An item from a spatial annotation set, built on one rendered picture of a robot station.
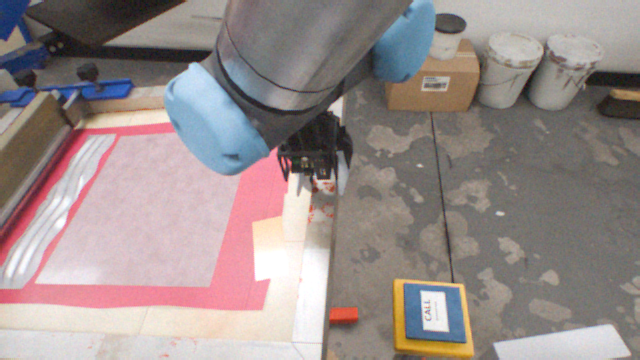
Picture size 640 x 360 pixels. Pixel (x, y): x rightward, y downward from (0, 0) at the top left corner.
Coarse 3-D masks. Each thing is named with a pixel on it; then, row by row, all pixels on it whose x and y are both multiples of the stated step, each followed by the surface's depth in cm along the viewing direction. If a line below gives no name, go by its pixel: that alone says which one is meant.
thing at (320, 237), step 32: (128, 96) 87; (160, 96) 86; (0, 128) 87; (320, 192) 61; (320, 224) 57; (320, 256) 54; (320, 288) 51; (320, 320) 48; (0, 352) 52; (32, 352) 51; (64, 352) 50; (96, 352) 50; (128, 352) 49; (160, 352) 48; (192, 352) 48; (224, 352) 47; (256, 352) 47; (288, 352) 46; (320, 352) 45
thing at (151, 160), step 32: (96, 128) 87; (128, 128) 86; (160, 128) 84; (64, 160) 82; (128, 160) 79; (160, 160) 77; (192, 160) 75; (288, 160) 71; (32, 192) 77; (96, 192) 74; (128, 192) 73; (160, 192) 71; (192, 192) 70; (224, 192) 69; (256, 192) 68
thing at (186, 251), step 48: (0, 240) 70; (96, 240) 66; (144, 240) 65; (192, 240) 63; (240, 240) 62; (48, 288) 62; (96, 288) 60; (144, 288) 59; (192, 288) 58; (240, 288) 56
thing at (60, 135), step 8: (64, 128) 82; (56, 136) 81; (64, 136) 82; (56, 144) 80; (48, 152) 78; (40, 160) 77; (32, 168) 75; (40, 168) 76; (32, 176) 74; (24, 184) 73; (16, 192) 72; (24, 192) 73; (8, 200) 70; (16, 200) 71; (8, 208) 69; (0, 216) 68; (0, 224) 68
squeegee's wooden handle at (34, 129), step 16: (48, 96) 80; (32, 112) 76; (48, 112) 80; (16, 128) 73; (32, 128) 76; (48, 128) 80; (0, 144) 71; (16, 144) 73; (32, 144) 76; (48, 144) 80; (0, 160) 70; (16, 160) 73; (32, 160) 76; (0, 176) 70; (16, 176) 72; (0, 192) 69; (0, 208) 69
